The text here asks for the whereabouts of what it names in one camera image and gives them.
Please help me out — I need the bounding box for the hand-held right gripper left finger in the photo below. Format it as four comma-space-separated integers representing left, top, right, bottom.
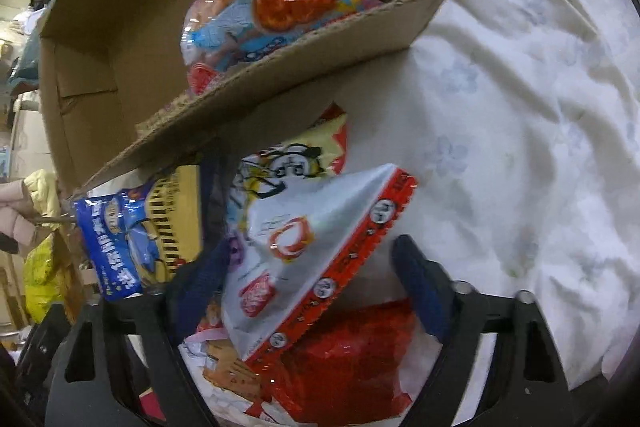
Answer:
44, 234, 233, 427

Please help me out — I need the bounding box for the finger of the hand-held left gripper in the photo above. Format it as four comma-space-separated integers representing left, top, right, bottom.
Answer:
200, 143, 236, 248

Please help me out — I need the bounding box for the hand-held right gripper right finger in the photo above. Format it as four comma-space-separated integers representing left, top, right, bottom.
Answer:
392, 234, 576, 427

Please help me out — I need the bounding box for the white snack packet red edge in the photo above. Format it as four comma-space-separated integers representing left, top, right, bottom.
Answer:
220, 163, 418, 365

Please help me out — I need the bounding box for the brown cardboard box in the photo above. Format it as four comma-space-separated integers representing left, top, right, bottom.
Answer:
39, 0, 455, 200

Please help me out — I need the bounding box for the yellow striped snack packet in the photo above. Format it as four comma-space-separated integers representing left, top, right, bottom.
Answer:
145, 164, 206, 268

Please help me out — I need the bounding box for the orange white cartoon snack packet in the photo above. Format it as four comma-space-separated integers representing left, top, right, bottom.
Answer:
180, 302, 281, 413

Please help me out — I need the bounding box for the yellow cartoon snack packet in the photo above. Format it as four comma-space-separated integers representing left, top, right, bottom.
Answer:
227, 104, 351, 228

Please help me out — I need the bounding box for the blue snack packet white print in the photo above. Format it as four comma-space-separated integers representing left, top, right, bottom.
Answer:
74, 187, 166, 303

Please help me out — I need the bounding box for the yellow plastic bag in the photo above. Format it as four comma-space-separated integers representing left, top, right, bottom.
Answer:
24, 237, 68, 325

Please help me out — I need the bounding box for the pale yellow padded jacket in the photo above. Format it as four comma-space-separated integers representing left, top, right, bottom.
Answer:
24, 169, 61, 218

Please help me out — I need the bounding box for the orange print snack packet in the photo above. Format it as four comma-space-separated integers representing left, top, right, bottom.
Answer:
181, 0, 386, 95

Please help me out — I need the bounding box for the white floral bedsheet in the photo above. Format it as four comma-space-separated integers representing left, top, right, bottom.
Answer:
180, 0, 640, 427

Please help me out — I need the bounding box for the pink padded jacket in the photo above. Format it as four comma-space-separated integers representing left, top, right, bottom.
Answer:
0, 179, 38, 255

